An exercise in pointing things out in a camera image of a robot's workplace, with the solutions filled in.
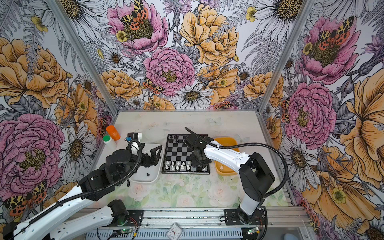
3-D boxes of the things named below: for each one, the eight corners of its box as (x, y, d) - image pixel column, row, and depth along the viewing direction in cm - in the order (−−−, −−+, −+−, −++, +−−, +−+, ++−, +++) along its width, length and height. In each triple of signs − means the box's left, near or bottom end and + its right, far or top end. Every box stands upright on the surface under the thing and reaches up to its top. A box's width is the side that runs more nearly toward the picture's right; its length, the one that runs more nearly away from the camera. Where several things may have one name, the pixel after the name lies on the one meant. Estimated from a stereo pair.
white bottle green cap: (110, 150, 102) (103, 142, 94) (109, 144, 105) (103, 136, 97) (116, 148, 103) (110, 140, 95) (116, 142, 106) (110, 134, 98)
